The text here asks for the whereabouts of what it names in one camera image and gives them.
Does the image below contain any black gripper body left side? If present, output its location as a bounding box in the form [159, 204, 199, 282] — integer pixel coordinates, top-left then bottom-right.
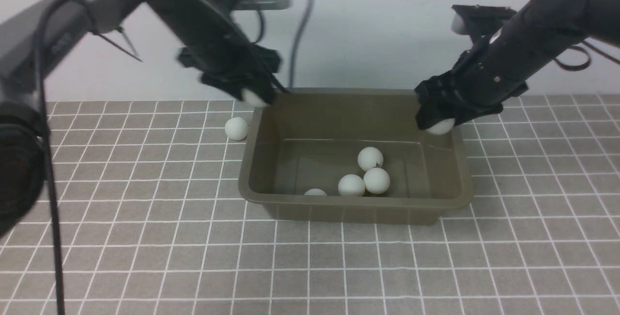
[177, 45, 282, 105]

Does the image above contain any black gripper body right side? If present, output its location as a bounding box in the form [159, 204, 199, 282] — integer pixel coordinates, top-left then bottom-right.
[415, 71, 528, 131]

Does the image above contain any white ping-pong ball with logo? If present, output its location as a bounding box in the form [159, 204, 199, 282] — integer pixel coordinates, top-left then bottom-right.
[357, 146, 385, 172]

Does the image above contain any olive green plastic bin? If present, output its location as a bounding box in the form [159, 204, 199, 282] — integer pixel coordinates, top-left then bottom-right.
[238, 88, 475, 225]

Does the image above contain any grey checkered tablecloth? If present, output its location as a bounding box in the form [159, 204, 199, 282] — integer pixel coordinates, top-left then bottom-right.
[0, 95, 620, 315]

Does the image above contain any wrist camera right side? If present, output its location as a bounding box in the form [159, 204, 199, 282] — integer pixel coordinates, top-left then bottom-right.
[451, 4, 517, 43]

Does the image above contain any black cable left side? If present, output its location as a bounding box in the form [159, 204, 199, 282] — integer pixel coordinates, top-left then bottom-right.
[279, 0, 315, 90]

